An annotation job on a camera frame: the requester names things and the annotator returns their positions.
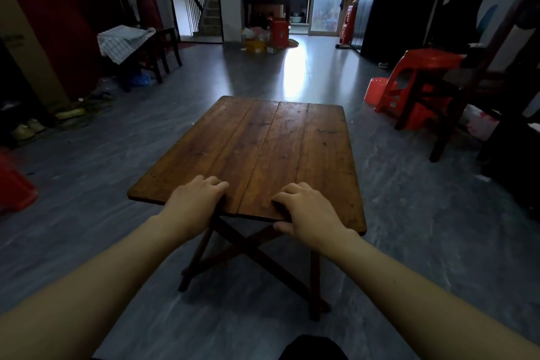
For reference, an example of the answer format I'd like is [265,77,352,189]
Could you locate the dark chair with garment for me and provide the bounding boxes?
[424,0,492,65]

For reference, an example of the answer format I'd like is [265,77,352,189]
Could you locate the yellow slippers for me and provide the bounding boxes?
[55,107,86,121]

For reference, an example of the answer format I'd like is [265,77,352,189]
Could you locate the large dark wooden armchair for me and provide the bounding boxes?
[394,0,540,162]

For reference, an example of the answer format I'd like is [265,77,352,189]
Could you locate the dark refrigerator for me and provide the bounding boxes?
[352,0,387,52]

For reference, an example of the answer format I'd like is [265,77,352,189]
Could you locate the person's right forearm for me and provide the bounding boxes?
[325,228,540,360]

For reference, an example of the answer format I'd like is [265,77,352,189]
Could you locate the white plastic bag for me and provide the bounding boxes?
[241,26,271,42]

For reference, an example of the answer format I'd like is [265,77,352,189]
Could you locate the dark wooden bench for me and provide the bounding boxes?
[476,115,540,221]

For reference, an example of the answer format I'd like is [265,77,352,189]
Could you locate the tall cardboard box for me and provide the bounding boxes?
[0,0,70,114]

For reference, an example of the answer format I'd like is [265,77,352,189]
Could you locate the blue round item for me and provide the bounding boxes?
[476,4,500,42]

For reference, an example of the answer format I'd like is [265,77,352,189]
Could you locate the person's left forearm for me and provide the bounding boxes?
[0,215,193,360]

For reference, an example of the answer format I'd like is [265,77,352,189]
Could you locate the person's left hand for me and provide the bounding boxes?
[158,175,231,242]

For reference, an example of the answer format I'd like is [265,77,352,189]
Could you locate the person's right hand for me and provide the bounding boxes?
[271,181,351,253]

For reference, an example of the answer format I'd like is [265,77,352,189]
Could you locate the person's black trousers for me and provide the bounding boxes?
[278,334,349,360]

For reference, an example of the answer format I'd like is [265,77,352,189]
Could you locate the large red upright panel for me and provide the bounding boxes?
[0,0,165,101]

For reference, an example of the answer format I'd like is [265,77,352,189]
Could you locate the wooden folding table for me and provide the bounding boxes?
[127,96,368,322]

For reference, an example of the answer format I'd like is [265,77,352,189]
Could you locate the red gift box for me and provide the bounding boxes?
[269,17,291,48]

